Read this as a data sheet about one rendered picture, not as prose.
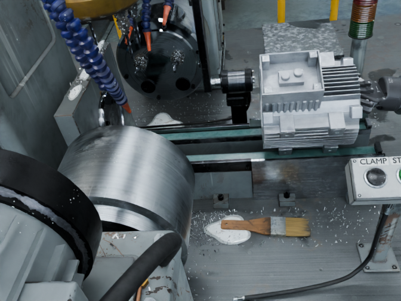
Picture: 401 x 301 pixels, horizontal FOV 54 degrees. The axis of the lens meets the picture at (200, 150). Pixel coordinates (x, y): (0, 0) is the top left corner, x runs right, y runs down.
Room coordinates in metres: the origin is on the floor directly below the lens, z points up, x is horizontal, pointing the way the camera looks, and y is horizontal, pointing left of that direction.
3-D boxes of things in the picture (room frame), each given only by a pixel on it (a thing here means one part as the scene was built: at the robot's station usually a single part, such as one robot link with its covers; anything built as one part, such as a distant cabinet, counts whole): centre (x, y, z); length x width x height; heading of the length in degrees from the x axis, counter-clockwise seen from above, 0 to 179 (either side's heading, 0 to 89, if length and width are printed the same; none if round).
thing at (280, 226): (0.55, -0.12, 0.80); 0.21 x 0.05 x 0.01; 76
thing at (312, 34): (1.21, -0.40, 0.86); 0.27 x 0.24 x 0.12; 170
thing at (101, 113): (0.78, 0.19, 1.01); 0.15 x 0.02 x 0.15; 170
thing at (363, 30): (0.96, -0.48, 1.05); 0.06 x 0.06 x 0.04
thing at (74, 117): (0.79, 0.26, 0.97); 0.30 x 0.11 x 0.34; 170
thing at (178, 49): (1.09, 0.04, 1.04); 0.41 x 0.25 x 0.25; 170
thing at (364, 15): (0.96, -0.48, 1.10); 0.06 x 0.06 x 0.04
